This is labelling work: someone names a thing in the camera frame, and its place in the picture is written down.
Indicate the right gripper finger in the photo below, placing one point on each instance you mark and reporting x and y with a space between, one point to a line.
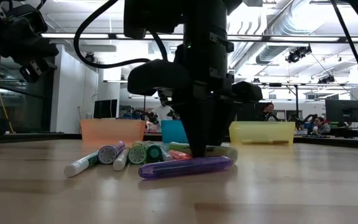
216 124
196 130

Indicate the orange marker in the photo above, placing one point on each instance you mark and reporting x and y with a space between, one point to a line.
179 154

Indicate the yellow-green highlighter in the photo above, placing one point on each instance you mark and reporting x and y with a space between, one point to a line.
225 152

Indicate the purple highlighter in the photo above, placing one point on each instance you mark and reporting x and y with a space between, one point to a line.
182 168
107 154

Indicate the teal highlighter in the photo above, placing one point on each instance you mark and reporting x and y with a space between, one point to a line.
154 154

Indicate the purple-capped thin white marker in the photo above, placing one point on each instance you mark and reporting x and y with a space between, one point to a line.
266 142

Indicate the green highlighter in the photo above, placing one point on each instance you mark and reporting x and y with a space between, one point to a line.
137 155

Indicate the brown-capped thin white marker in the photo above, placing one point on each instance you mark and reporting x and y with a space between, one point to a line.
120 161

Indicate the green-capped thin white marker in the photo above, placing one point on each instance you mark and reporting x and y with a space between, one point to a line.
76 166

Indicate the black distant robot arm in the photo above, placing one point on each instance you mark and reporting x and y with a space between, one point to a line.
306 119
151 117

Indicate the blue plastic bin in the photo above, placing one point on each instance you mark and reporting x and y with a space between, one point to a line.
172 132

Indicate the person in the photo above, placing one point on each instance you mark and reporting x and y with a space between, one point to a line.
322 127
267 109
163 113

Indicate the yellow translucent plastic bin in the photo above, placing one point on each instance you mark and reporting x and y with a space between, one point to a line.
261 132

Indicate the black monitor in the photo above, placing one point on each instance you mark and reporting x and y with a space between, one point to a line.
106 109
343 110

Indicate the orange translucent plastic bin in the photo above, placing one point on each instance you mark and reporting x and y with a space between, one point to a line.
112 130

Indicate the black ceiling spotlight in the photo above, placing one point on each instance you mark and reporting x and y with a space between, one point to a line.
89 58
326 79
297 54

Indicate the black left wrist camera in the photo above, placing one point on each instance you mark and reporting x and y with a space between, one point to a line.
26 18

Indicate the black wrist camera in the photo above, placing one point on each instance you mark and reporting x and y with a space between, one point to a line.
26 18
151 18

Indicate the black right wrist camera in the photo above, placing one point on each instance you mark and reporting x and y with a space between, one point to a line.
151 18

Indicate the black distant rig frame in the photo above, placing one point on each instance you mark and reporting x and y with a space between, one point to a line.
296 102

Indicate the silver ventilation duct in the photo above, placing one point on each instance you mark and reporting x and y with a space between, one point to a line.
286 25

